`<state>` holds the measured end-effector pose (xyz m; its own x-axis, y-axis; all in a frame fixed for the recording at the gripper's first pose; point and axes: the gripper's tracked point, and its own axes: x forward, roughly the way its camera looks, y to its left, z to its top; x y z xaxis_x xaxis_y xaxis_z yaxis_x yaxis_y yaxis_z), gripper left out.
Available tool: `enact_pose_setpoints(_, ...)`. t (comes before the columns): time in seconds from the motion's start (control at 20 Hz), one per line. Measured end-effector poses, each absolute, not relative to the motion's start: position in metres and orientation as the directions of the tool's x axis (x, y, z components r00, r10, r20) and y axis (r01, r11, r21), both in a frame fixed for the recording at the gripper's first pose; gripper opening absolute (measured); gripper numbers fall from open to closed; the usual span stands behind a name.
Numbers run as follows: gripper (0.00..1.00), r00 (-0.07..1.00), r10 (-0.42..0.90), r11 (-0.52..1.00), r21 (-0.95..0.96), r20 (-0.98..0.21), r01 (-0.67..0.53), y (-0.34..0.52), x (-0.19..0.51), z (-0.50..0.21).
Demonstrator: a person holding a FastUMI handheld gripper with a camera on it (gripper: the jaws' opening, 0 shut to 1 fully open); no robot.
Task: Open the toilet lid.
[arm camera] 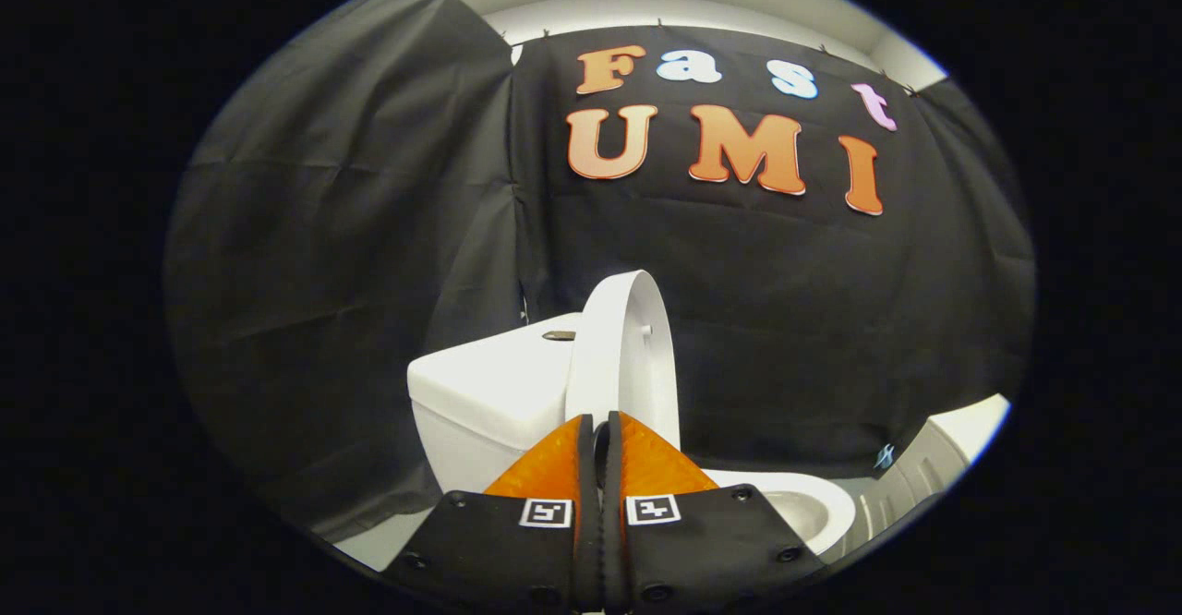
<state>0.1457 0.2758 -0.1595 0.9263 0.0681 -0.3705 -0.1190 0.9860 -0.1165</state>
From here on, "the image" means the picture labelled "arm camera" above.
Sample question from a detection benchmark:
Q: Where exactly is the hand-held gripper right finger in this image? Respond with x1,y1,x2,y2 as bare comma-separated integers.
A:
604,411,826,615

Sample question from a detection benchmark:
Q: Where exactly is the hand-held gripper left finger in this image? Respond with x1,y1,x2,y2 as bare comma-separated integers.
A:
382,414,603,614

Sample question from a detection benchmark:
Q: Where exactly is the white panelled door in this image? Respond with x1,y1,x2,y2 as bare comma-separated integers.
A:
820,393,1013,567

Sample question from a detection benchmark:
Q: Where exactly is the black backdrop cloth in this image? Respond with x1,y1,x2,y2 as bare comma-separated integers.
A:
163,0,1038,542

